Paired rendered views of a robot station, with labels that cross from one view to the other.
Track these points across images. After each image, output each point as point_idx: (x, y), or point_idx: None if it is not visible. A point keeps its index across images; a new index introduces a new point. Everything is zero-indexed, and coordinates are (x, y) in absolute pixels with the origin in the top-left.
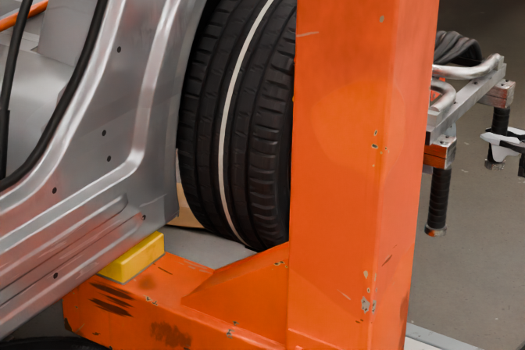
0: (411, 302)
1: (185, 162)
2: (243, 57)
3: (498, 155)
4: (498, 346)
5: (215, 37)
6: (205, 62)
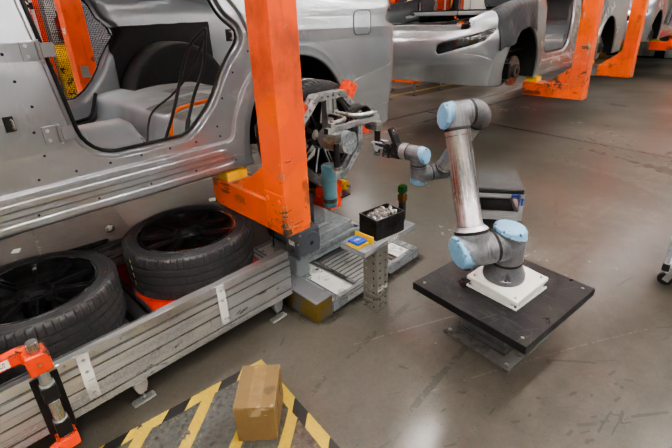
0: None
1: (258, 145)
2: None
3: (376, 149)
4: (407, 241)
5: None
6: None
